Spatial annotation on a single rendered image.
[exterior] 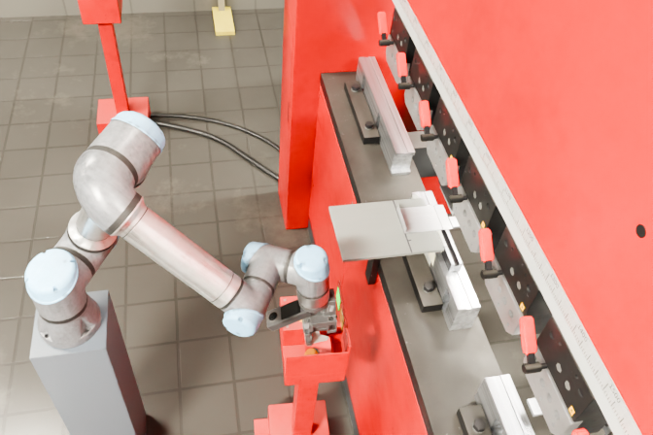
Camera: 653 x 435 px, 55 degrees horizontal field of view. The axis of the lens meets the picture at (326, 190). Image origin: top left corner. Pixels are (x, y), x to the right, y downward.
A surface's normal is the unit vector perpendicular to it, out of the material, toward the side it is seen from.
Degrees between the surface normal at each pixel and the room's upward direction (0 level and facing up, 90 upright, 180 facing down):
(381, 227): 0
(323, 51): 90
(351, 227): 0
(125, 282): 0
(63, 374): 90
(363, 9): 90
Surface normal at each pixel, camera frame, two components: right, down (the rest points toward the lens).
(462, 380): 0.07, -0.69
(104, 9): 0.19, 0.72
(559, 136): -0.98, 0.08
